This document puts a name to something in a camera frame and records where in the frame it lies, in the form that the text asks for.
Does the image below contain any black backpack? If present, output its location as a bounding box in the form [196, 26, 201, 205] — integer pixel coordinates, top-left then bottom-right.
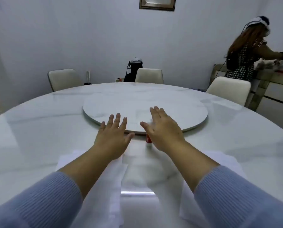
[123, 61, 143, 83]

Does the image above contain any cream upholstered chair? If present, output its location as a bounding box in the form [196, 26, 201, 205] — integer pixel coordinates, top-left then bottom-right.
[205, 76, 252, 107]
[134, 68, 164, 84]
[47, 68, 83, 92]

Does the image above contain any person's right hand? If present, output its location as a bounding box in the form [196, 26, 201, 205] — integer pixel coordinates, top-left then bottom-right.
[140, 106, 187, 154]

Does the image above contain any framed picture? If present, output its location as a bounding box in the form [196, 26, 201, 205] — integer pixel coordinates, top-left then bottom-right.
[139, 0, 177, 12]

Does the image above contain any person's left forearm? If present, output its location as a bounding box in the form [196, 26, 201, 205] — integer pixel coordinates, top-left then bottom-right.
[0, 144, 123, 228]

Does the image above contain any beige sideboard cabinet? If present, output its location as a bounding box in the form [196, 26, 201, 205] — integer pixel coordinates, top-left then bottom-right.
[210, 64, 283, 137]

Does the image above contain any round marble turntable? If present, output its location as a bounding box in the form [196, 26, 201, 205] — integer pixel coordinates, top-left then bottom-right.
[82, 89, 208, 135]

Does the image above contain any white paper sheet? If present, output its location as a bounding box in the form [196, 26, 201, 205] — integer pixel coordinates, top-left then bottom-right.
[178, 149, 247, 228]
[56, 149, 129, 228]
[121, 140, 188, 195]

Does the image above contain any white plastic bag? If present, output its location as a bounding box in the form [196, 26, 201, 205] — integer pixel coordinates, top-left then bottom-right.
[253, 58, 280, 70]

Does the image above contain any person's right forearm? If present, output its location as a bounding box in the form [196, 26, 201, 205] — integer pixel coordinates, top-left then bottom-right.
[166, 140, 283, 228]

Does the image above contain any person's left hand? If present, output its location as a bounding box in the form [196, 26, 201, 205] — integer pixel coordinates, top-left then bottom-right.
[93, 113, 135, 161]

